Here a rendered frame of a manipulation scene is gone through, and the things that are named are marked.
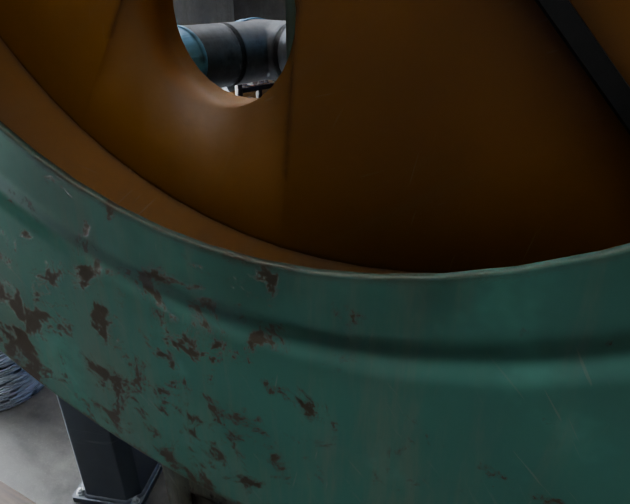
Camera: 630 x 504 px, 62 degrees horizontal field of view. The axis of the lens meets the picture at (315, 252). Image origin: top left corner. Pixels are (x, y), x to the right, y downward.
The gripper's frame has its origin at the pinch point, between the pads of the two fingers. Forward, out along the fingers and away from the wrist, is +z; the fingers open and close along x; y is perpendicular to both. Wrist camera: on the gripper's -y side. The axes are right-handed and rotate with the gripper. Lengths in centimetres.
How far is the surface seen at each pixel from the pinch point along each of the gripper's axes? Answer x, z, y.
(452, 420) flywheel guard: -47, -23, 28
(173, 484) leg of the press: -26.4, 23.5, -8.3
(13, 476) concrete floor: -9, 80, -84
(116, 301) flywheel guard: -47, -24, 12
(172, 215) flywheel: -40.7, -25.6, 10.5
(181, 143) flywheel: -40, -30, 11
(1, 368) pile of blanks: 9, 65, -107
